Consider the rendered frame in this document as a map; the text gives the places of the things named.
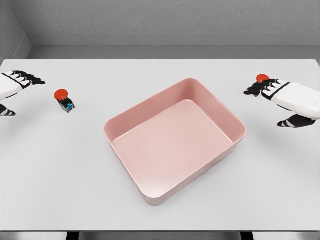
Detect red button industrial switch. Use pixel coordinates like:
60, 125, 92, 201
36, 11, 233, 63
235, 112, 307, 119
256, 73, 270, 84
53, 88, 76, 114

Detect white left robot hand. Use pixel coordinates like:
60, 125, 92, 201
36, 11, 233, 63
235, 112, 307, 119
0, 70, 47, 117

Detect pink rectangular plastic basket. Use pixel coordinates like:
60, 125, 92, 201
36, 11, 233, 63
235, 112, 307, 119
103, 77, 247, 207

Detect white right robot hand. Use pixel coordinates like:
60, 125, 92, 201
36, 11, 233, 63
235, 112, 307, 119
243, 78, 320, 128

